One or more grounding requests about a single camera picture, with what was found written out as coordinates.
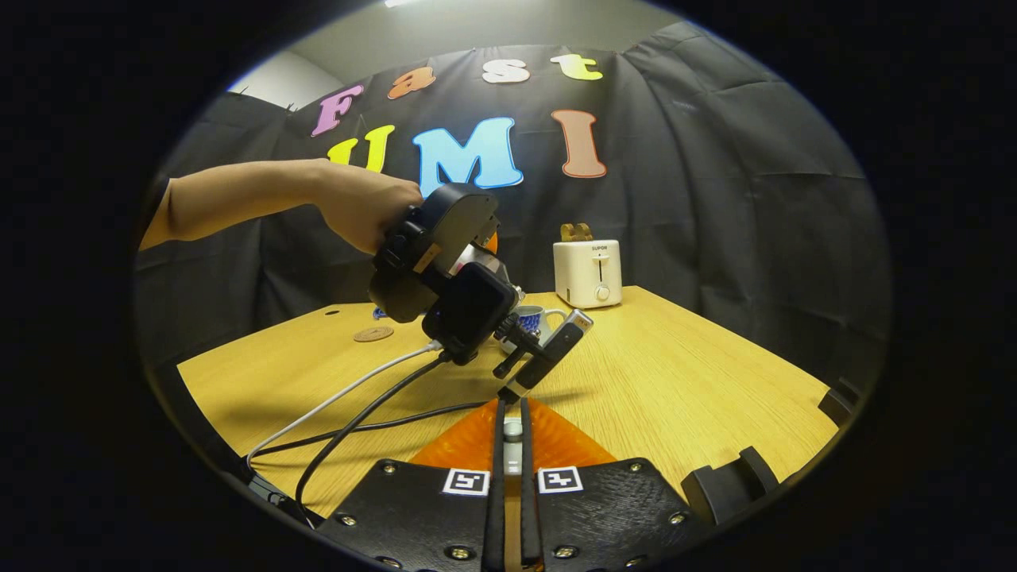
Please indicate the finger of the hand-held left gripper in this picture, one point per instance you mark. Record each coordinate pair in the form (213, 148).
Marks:
(493, 242)

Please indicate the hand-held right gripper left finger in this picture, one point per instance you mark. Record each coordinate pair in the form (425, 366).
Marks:
(496, 508)

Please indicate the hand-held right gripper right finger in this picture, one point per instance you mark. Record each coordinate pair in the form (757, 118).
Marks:
(530, 508)

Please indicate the white blue-patterned teacup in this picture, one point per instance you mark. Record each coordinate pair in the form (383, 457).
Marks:
(540, 320)

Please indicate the round brown coaster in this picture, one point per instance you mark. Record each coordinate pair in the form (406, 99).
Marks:
(373, 334)

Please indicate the white toaster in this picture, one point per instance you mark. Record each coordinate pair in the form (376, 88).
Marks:
(586, 274)

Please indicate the black backdrop cloth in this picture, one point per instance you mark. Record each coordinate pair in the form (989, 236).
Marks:
(715, 175)

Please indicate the ceiling light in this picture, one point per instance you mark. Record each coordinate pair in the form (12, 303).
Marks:
(401, 3)

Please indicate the black chair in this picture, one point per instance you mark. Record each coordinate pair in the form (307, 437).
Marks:
(838, 405)

